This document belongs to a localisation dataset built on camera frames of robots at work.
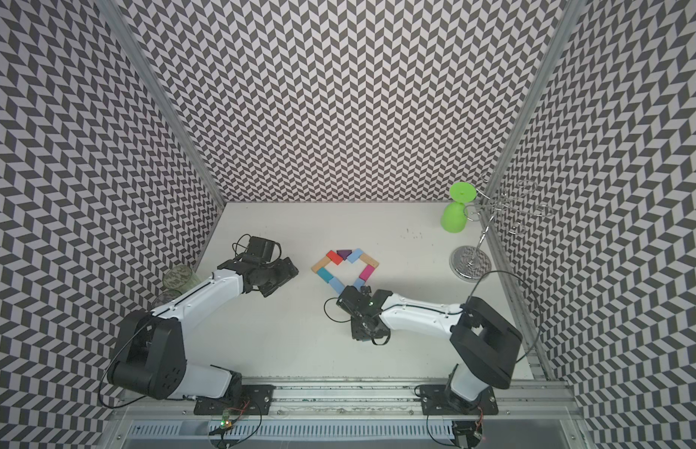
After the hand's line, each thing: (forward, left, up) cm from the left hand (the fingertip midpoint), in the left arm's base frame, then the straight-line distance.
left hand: (289, 278), depth 89 cm
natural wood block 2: (+11, -26, -8) cm, 30 cm away
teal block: (+6, -10, -8) cm, 14 cm away
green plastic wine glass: (+11, -51, +18) cm, 55 cm away
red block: (+13, -12, -6) cm, 19 cm away
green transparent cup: (-1, +34, +2) cm, 34 cm away
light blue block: (+2, -15, -8) cm, 17 cm away
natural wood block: (+9, -8, -6) cm, 13 cm away
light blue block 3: (+2, -22, -7) cm, 23 cm away
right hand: (-17, -24, -6) cm, 30 cm away
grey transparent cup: (-3, +43, -7) cm, 44 cm away
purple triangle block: (+13, -17, -5) cm, 22 cm away
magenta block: (+5, -25, -6) cm, 26 cm away
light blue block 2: (+11, -21, -4) cm, 24 cm away
